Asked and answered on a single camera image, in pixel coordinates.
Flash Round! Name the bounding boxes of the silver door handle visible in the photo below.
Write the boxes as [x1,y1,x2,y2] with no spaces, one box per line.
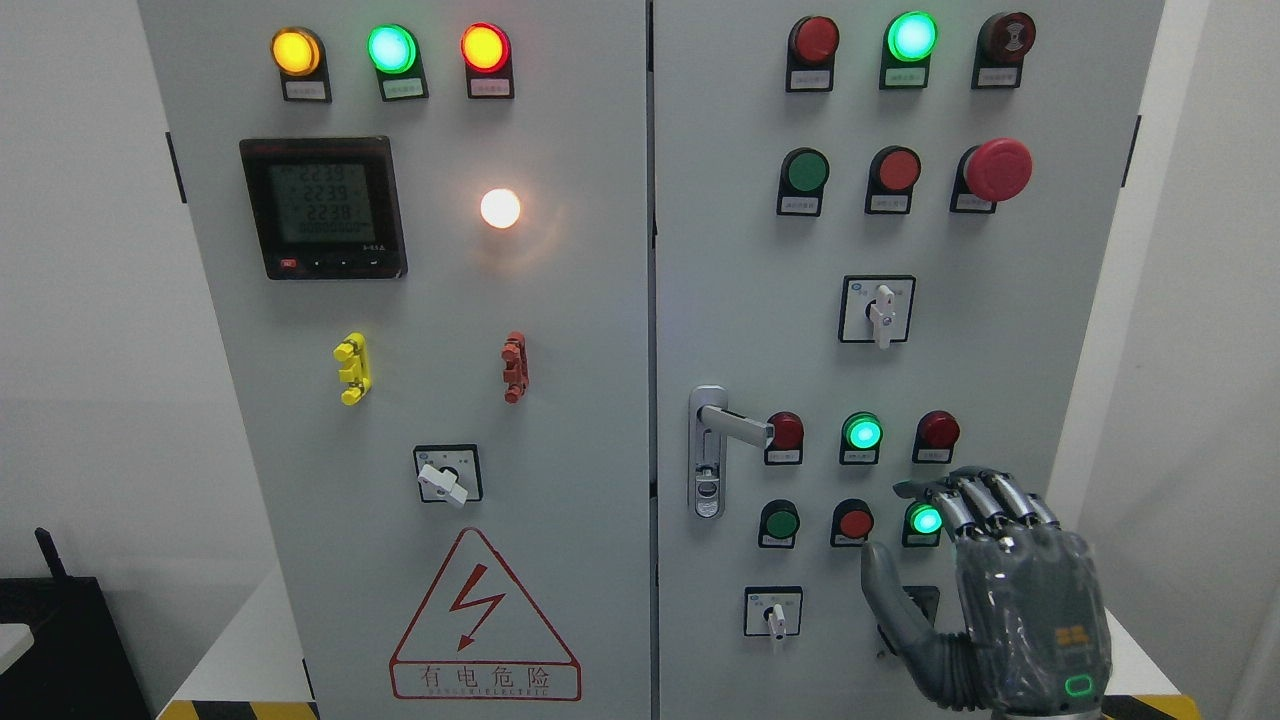
[687,386,774,519]

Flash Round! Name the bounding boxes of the left grey cabinet door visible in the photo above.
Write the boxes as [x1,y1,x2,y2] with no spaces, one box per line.
[140,1,652,719]

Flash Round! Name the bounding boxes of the grey cabinet door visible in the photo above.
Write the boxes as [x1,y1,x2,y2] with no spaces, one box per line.
[140,1,652,719]
[653,1,1164,719]

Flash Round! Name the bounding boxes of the right grey cabinet door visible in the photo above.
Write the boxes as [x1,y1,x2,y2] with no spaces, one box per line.
[653,1,1164,719]

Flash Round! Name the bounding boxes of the red terminal clip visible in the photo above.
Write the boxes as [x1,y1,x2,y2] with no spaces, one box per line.
[500,331,530,404]

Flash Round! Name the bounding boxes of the dark red lamp middle left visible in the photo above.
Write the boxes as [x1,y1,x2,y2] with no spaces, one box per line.
[764,411,805,466]

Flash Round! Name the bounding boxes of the dark red lamp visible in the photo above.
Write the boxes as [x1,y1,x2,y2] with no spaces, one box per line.
[911,410,961,464]
[764,411,805,466]
[785,15,840,94]

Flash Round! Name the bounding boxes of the white lit indicator lamp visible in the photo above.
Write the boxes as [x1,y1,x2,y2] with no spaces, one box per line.
[480,188,522,231]

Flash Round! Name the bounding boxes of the green push button lower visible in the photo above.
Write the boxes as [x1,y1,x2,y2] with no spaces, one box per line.
[756,498,801,550]

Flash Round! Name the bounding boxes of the green push button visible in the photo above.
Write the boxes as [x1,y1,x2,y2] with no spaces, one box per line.
[756,498,801,550]
[776,147,829,217]

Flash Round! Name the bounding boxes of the green lamp middle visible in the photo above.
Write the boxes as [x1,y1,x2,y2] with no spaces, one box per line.
[838,411,883,466]

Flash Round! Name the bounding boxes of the green push button upper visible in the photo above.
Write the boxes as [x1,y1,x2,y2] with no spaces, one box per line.
[776,147,829,217]

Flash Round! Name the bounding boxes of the red push button lower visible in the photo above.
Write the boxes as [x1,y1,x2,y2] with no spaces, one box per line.
[829,498,876,548]

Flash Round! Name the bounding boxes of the red push button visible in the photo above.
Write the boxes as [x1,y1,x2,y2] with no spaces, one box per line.
[829,498,876,548]
[864,145,922,215]

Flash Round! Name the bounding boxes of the yellow terminal clip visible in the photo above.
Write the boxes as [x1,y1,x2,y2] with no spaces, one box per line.
[332,332,372,406]

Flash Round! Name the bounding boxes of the dark red lamp middle right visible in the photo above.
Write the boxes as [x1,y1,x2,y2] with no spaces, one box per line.
[911,410,961,464]

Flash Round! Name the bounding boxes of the red push button upper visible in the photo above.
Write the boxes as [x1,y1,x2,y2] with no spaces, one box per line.
[864,145,922,215]

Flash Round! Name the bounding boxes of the red electric hazard sticker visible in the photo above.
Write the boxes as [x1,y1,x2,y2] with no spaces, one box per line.
[389,527,582,702]

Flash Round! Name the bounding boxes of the green lit button lower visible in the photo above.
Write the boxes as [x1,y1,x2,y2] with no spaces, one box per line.
[900,501,945,548]

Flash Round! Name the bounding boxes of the red lit indicator lamp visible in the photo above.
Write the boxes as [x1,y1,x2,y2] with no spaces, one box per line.
[460,22,515,100]

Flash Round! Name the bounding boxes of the black digital power meter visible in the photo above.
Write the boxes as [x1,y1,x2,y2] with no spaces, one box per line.
[239,135,408,281]

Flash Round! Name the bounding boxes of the dark red lamp top right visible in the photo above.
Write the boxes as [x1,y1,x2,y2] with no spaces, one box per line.
[785,15,840,94]

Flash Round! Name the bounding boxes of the green indicator lamp top left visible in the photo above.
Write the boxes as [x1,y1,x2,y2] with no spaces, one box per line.
[366,23,429,102]

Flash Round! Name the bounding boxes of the red emergency stop button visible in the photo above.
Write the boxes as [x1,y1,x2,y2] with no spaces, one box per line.
[948,137,1034,214]

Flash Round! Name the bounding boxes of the green lamp top right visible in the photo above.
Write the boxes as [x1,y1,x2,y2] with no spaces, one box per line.
[879,10,938,90]

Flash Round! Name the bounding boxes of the yellow indicator lamp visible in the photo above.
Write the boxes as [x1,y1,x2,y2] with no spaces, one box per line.
[271,26,332,102]

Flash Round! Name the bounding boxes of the black red buzzer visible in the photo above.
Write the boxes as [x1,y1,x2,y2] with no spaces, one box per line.
[972,12,1037,90]

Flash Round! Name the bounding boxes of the black box at left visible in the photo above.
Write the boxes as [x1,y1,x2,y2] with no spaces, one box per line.
[1,528,151,719]

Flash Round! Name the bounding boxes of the white rotary switch left door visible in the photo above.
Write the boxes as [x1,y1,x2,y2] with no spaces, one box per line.
[412,445,484,509]

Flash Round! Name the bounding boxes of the white selector switch middle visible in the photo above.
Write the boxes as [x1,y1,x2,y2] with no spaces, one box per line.
[837,275,916,350]

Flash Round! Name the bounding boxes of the white selector switch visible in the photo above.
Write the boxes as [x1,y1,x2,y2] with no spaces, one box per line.
[837,275,916,350]
[742,585,804,653]

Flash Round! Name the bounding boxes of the white selector switch bottom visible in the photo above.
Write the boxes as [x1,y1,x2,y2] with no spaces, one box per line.
[742,585,804,653]

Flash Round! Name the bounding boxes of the black rotary switch bottom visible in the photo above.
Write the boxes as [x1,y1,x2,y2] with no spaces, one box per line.
[877,585,941,656]

